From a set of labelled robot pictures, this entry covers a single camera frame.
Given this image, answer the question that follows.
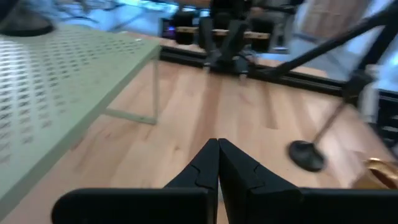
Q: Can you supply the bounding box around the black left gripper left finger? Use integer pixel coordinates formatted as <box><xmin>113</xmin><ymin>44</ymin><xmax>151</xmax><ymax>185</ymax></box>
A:
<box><xmin>50</xmin><ymin>138</ymin><xmax>220</xmax><ymax>224</ymax></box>

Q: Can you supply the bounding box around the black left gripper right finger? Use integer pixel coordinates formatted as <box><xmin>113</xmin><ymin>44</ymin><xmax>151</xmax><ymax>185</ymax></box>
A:
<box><xmin>218</xmin><ymin>138</ymin><xmax>398</xmax><ymax>224</ymax></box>

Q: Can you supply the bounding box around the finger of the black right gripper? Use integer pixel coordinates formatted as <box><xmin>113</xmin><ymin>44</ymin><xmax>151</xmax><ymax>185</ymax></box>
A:
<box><xmin>198</xmin><ymin>16</ymin><xmax>218</xmax><ymax>58</ymax></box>
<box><xmin>222</xmin><ymin>19</ymin><xmax>248</xmax><ymax>62</ymax></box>

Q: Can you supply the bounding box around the gold candlestick holder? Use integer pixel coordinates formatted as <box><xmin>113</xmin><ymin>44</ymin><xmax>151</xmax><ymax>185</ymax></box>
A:
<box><xmin>351</xmin><ymin>157</ymin><xmax>398</xmax><ymax>190</ymax></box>

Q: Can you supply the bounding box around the green perforated metal shelf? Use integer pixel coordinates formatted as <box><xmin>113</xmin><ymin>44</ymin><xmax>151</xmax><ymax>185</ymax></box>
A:
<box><xmin>0</xmin><ymin>24</ymin><xmax>162</xmax><ymax>215</ymax></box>

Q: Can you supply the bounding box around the black aluminium rig frame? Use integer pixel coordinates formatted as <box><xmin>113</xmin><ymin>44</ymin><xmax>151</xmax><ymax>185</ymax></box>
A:
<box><xmin>159</xmin><ymin>0</ymin><xmax>398</xmax><ymax>147</ymax></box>

